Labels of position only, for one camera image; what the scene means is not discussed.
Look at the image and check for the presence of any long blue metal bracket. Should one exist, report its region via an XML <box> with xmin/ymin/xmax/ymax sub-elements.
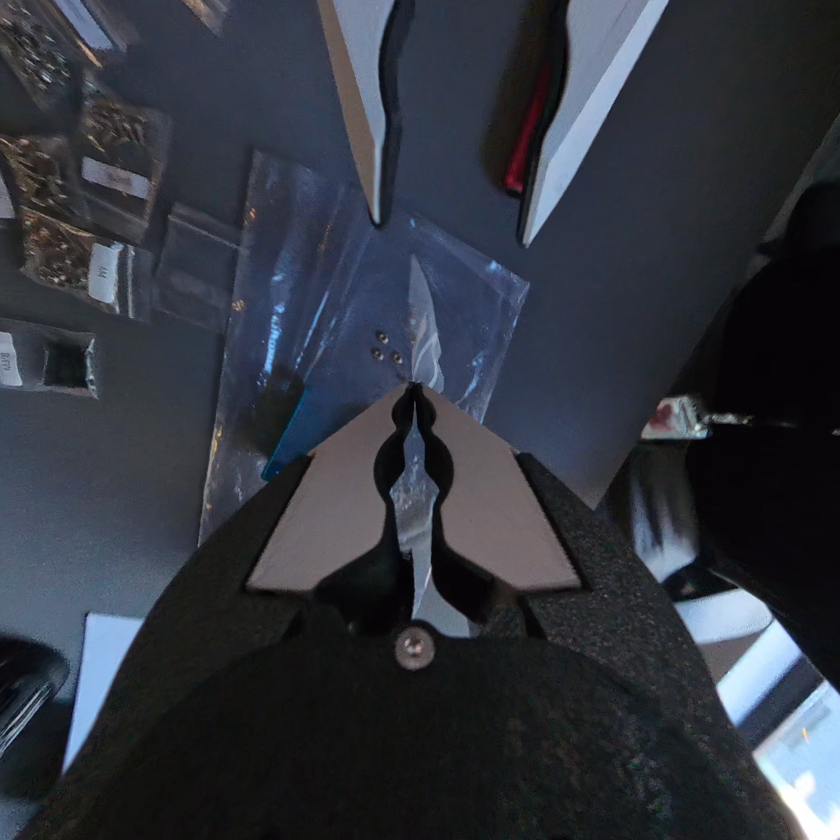
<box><xmin>261</xmin><ymin>386</ymin><xmax>311</xmax><ymax>481</ymax></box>

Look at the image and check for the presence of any large clear plastic bag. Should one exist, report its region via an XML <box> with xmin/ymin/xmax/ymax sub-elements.
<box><xmin>197</xmin><ymin>148</ymin><xmax>531</xmax><ymax>547</ymax></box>

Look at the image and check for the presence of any grey desk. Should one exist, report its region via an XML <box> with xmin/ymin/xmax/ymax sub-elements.
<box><xmin>0</xmin><ymin>0</ymin><xmax>840</xmax><ymax>788</ymax></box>

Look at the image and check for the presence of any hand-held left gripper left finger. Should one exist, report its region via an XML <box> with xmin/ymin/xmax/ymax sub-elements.
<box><xmin>247</xmin><ymin>382</ymin><xmax>420</xmax><ymax>634</ymax></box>

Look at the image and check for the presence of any instruction booklet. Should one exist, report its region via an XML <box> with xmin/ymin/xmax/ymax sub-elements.
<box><xmin>62</xmin><ymin>612</ymin><xmax>147</xmax><ymax>777</ymax></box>

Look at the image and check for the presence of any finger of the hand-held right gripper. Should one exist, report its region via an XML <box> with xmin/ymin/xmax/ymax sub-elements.
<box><xmin>516</xmin><ymin>0</ymin><xmax>672</xmax><ymax>250</ymax></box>
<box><xmin>317</xmin><ymin>0</ymin><xmax>417</xmax><ymax>229</ymax></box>

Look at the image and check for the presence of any pile of small hardware bags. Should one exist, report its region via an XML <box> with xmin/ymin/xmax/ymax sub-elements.
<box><xmin>0</xmin><ymin>0</ymin><xmax>245</xmax><ymax>400</ymax></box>

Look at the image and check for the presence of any black bit holder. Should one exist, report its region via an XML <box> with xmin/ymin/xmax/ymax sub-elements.
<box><xmin>0</xmin><ymin>635</ymin><xmax>71</xmax><ymax>757</ymax></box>

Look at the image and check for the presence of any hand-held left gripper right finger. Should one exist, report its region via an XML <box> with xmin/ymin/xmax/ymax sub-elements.
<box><xmin>419</xmin><ymin>384</ymin><xmax>584</xmax><ymax>623</ymax></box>

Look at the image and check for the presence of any red screwdriver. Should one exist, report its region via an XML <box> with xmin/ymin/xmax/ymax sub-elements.
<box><xmin>502</xmin><ymin>62</ymin><xmax>557</xmax><ymax>196</ymax></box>

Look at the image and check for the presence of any small clear nut bag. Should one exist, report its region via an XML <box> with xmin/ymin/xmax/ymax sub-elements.
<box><xmin>390</xmin><ymin>253</ymin><xmax>450</xmax><ymax>621</ymax></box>

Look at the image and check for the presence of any silver red tag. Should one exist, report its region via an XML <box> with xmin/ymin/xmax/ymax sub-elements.
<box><xmin>640</xmin><ymin>392</ymin><xmax>715</xmax><ymax>442</ymax></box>

